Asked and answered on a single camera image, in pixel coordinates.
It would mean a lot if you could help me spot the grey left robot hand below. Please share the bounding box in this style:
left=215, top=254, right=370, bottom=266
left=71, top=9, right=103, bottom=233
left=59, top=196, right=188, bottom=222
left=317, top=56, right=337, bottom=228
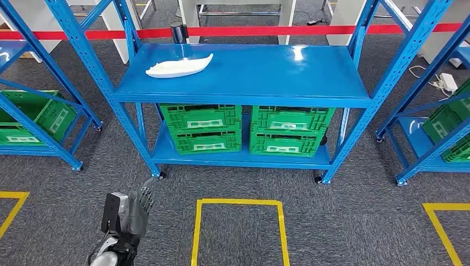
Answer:
left=121, top=178, right=159, bottom=242

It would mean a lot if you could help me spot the white curved plastic part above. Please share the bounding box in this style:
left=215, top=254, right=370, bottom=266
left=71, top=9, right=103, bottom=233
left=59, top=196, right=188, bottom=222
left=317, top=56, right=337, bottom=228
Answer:
left=145, top=53, right=214, bottom=79

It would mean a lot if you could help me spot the blue metal shelf rack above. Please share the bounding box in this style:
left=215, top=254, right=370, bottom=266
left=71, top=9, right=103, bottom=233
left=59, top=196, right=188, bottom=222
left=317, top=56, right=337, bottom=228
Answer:
left=44, top=0, right=454, bottom=186
left=375, top=14, right=470, bottom=187
left=0, top=0, right=104, bottom=172

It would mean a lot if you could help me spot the yellow floor tape square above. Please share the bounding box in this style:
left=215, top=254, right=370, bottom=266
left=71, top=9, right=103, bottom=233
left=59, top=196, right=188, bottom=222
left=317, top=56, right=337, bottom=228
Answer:
left=422, top=202, right=470, bottom=266
left=0, top=191, right=30, bottom=239
left=190, top=198, right=291, bottom=266

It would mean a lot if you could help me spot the white desk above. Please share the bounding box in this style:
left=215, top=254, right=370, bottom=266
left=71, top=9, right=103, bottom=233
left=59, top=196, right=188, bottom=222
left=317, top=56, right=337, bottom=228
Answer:
left=0, top=0, right=142, bottom=65
left=178, top=0, right=298, bottom=45
left=326, top=0, right=470, bottom=65

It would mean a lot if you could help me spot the red barrier belt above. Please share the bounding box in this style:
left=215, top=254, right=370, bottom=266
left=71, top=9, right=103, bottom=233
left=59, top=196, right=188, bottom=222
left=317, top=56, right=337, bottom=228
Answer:
left=0, top=23, right=463, bottom=41

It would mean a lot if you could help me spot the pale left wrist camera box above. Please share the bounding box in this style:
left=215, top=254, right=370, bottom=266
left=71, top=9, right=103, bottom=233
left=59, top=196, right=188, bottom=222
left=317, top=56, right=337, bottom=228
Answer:
left=101, top=192, right=129, bottom=234

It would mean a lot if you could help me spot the chrome barrier post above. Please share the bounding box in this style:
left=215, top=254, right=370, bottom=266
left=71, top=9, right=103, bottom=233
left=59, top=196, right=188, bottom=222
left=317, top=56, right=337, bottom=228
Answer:
left=170, top=21, right=190, bottom=45

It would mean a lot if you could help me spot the white power adapter with cable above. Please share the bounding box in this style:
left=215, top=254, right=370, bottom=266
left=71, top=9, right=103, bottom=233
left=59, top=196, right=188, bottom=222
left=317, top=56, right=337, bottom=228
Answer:
left=408, top=65, right=459, bottom=93

